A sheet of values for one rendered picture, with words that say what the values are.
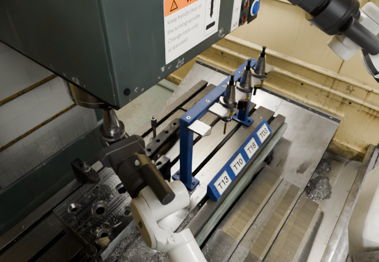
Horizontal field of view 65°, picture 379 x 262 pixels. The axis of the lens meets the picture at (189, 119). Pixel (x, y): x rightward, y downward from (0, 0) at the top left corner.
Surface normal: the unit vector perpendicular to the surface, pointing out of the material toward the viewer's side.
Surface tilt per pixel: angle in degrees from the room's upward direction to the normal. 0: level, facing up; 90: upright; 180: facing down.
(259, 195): 8
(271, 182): 7
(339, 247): 0
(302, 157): 24
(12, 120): 89
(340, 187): 17
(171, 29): 90
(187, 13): 90
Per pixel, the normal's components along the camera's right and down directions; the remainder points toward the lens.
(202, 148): 0.02, -0.73
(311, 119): -0.22, -0.45
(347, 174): -0.22, -0.83
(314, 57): -0.60, 0.53
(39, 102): 0.80, 0.41
